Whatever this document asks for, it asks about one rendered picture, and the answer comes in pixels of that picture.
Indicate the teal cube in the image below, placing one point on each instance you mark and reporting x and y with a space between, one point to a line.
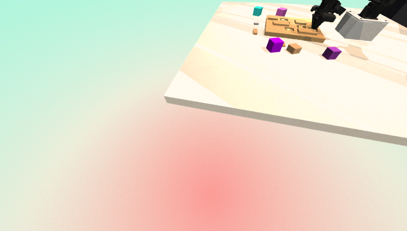
257 11

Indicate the orange puzzle board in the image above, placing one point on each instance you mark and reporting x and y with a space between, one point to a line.
276 28

